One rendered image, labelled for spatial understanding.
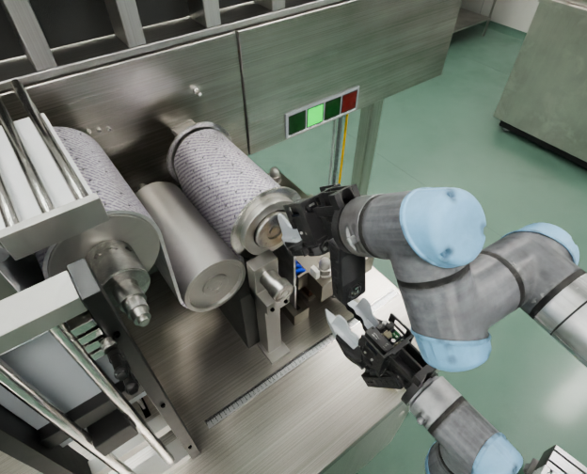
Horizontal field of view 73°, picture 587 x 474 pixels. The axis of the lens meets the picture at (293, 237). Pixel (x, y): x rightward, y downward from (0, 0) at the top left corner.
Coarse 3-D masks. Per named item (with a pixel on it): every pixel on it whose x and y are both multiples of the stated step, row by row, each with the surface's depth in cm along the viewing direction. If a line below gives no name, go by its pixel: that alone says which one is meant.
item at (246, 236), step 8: (272, 200) 65; (280, 200) 65; (288, 200) 67; (256, 208) 64; (264, 208) 64; (272, 208) 65; (280, 208) 66; (248, 216) 64; (256, 216) 64; (264, 216) 65; (248, 224) 64; (256, 224) 65; (248, 232) 65; (248, 240) 66; (248, 248) 68; (256, 248) 69; (264, 248) 71; (272, 248) 72
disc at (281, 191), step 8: (264, 192) 64; (272, 192) 65; (280, 192) 66; (288, 192) 67; (296, 192) 69; (256, 200) 64; (264, 200) 65; (248, 208) 64; (240, 216) 64; (240, 224) 65; (232, 232) 65; (240, 232) 66; (232, 240) 66; (240, 240) 67; (240, 248) 68; (248, 256) 71; (256, 256) 73
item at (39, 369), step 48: (48, 288) 37; (96, 288) 37; (0, 336) 34; (48, 336) 41; (96, 336) 40; (0, 384) 38; (48, 384) 45; (96, 384) 47; (144, 384) 50; (0, 432) 40; (48, 432) 48; (96, 432) 54; (144, 432) 60
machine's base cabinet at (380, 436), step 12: (408, 408) 124; (384, 420) 106; (396, 420) 122; (372, 432) 105; (384, 432) 120; (396, 432) 143; (360, 444) 106; (372, 444) 120; (384, 444) 141; (348, 456) 105; (360, 456) 121; (372, 456) 141; (336, 468) 105; (348, 468) 121; (360, 468) 144
